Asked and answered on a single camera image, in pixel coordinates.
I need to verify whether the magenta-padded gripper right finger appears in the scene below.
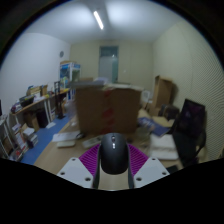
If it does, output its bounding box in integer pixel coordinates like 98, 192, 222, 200
126, 143, 170, 190

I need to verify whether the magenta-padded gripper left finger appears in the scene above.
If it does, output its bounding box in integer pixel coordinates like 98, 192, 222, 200
57, 143, 101, 190

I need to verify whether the black computer mouse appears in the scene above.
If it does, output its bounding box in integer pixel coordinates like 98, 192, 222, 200
99, 132, 130, 175

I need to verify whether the white remote control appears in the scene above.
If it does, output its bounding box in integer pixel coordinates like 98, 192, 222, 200
82, 135, 103, 149
56, 140, 77, 149

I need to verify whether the white paper sheet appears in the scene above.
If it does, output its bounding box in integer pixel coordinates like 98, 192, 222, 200
51, 130, 82, 143

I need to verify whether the book stack on floor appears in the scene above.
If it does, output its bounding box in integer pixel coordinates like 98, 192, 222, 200
21, 126, 39, 149

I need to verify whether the black computer monitor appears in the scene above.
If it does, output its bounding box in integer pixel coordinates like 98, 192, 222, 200
176, 98, 207, 141

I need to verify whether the large brown cardboard box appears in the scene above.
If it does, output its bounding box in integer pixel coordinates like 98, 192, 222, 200
74, 84, 143, 136

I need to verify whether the white shelf unit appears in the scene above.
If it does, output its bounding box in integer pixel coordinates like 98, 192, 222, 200
0, 116, 29, 163

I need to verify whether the black metal stand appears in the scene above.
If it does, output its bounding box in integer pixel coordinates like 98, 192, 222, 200
53, 80, 67, 120

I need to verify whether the tall open cardboard box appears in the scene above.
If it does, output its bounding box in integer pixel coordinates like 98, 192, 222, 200
152, 75, 174, 108

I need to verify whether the cluttered wooden side desk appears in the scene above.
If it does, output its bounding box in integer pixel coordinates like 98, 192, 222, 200
9, 88, 71, 134

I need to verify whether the blue white display cabinet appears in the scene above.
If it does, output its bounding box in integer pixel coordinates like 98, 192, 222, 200
59, 60, 82, 101

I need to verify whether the pale door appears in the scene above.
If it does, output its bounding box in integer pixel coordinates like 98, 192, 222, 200
98, 45, 120, 84

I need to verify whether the ceiling tube light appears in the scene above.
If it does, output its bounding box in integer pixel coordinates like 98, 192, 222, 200
92, 10, 105, 31

